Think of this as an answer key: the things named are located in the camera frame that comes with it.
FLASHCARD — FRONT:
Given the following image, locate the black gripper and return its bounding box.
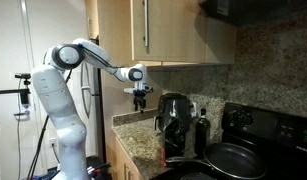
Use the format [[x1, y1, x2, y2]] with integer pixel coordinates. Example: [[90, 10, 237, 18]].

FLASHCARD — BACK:
[[132, 90, 148, 113]]

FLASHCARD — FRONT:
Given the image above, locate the black red whey protein bag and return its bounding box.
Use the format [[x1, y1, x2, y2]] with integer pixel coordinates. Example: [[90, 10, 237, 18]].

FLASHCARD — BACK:
[[160, 98, 194, 168]]

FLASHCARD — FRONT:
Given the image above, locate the wooden cabinet door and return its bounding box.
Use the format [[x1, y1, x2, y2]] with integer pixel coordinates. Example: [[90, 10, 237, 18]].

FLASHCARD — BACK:
[[131, 0, 207, 64]]

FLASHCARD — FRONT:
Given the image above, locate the black air fryer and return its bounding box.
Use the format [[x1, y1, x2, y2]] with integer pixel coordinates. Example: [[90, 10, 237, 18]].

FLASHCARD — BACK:
[[154, 92, 193, 133]]

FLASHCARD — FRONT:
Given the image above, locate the tall wooden side panel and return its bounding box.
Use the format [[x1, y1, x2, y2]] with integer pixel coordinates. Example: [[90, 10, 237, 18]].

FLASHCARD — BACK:
[[98, 0, 134, 168]]

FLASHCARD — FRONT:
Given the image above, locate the small white container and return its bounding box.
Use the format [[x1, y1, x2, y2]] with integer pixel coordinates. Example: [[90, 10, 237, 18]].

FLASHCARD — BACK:
[[191, 101, 198, 118]]

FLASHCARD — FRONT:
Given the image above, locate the stainless steel fridge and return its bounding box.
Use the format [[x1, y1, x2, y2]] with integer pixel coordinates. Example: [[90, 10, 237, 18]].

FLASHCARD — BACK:
[[80, 34, 104, 159]]

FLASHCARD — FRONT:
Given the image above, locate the wooden lower cabinet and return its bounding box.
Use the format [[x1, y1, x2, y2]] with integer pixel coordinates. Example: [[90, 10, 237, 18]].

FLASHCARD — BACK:
[[106, 134, 144, 180]]

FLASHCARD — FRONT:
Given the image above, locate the dark olive oil bottle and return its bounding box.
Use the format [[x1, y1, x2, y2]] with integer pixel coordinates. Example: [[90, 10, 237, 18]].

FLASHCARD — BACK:
[[194, 107, 212, 159]]

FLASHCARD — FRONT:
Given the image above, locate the black stove knob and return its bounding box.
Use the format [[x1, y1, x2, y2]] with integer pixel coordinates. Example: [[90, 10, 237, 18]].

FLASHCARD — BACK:
[[240, 112, 256, 127], [227, 110, 241, 125]]

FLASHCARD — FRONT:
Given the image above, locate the wooden cabinet above fridge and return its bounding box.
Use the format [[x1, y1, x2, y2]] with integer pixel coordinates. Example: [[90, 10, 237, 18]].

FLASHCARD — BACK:
[[84, 0, 101, 41]]

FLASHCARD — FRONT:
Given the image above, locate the wooden upper cabinet body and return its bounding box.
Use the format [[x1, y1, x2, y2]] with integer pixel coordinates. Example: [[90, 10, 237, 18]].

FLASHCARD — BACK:
[[97, 0, 237, 68]]

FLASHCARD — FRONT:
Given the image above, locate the black frying pan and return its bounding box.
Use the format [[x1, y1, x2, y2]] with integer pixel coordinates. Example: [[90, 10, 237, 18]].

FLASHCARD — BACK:
[[165, 142, 268, 180]]

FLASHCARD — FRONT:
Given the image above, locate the black electric stove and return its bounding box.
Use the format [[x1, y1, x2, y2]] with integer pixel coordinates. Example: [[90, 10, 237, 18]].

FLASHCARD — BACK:
[[151, 101, 307, 180]]

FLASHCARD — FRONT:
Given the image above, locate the dark range hood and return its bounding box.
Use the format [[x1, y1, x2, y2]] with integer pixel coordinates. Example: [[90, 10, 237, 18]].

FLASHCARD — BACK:
[[196, 0, 307, 28]]

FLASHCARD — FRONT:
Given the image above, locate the metal cabinet door handle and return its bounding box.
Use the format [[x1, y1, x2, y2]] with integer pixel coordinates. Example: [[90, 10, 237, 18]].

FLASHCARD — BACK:
[[142, 0, 150, 48]]

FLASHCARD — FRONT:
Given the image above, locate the white wall outlet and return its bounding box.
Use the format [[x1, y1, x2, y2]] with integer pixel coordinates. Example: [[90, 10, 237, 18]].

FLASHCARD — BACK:
[[48, 136, 58, 150]]

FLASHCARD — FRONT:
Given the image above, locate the black camera on stand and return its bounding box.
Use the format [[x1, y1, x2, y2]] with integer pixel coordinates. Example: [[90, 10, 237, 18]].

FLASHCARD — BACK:
[[14, 72, 33, 118]]

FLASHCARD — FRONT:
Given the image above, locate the black camera stand bar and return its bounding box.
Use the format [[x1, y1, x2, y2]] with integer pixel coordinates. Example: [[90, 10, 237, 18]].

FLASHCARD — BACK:
[[0, 87, 30, 96]]

